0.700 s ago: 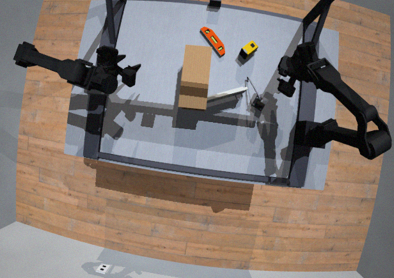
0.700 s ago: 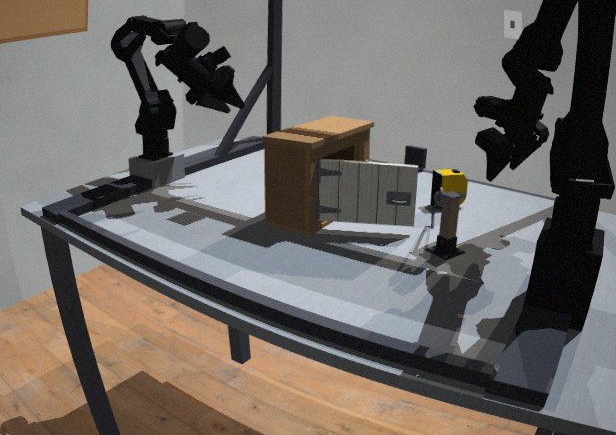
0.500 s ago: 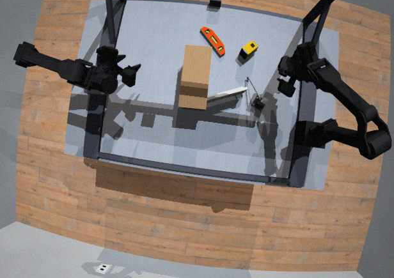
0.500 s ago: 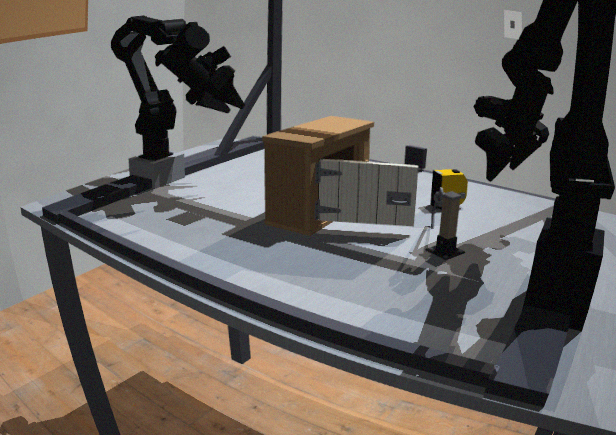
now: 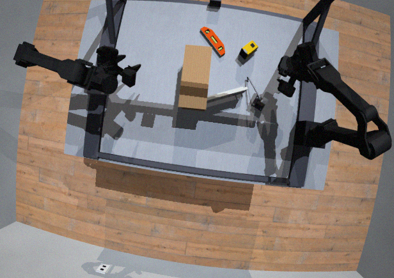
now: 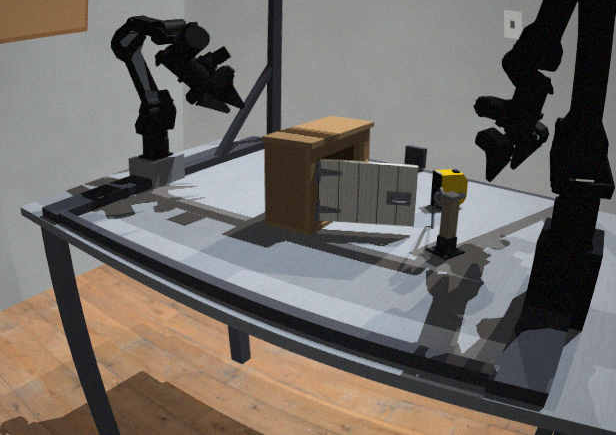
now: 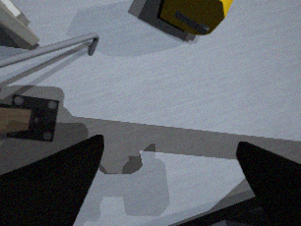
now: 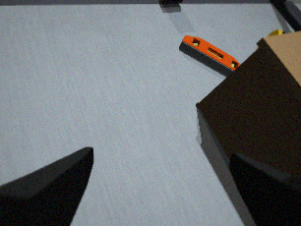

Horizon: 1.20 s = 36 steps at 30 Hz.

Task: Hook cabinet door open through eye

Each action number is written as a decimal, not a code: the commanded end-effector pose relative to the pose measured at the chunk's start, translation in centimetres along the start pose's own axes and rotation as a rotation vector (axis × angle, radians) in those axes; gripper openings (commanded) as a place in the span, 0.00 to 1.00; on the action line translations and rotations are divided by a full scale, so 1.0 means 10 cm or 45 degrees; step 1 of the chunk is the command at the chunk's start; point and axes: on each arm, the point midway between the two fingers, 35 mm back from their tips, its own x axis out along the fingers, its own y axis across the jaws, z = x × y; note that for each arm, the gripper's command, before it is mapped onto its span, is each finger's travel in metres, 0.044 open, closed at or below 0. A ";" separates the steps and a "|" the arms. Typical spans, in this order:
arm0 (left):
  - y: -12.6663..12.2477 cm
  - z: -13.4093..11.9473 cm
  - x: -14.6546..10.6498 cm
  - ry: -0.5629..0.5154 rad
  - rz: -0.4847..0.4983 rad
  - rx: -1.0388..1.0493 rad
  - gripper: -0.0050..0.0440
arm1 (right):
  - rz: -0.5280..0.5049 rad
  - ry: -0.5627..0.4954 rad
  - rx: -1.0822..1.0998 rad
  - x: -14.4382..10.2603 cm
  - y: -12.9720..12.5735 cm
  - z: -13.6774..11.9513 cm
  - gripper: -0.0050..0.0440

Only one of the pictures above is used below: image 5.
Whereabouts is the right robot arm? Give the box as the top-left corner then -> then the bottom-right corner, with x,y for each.
13,42 -> 118,94

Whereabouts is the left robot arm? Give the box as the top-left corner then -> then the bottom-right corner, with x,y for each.
278,42 -> 391,160

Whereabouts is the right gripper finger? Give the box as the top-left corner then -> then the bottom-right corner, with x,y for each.
128,64 -> 141,73
115,55 -> 126,63

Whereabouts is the orange spirit level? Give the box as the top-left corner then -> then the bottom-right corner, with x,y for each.
200,27 -> 225,57

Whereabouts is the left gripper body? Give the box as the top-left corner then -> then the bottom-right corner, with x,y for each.
278,48 -> 309,97

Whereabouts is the brown wooden cabinet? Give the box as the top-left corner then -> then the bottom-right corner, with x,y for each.
178,45 -> 248,111

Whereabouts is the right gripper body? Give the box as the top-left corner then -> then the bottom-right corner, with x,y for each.
97,54 -> 136,87

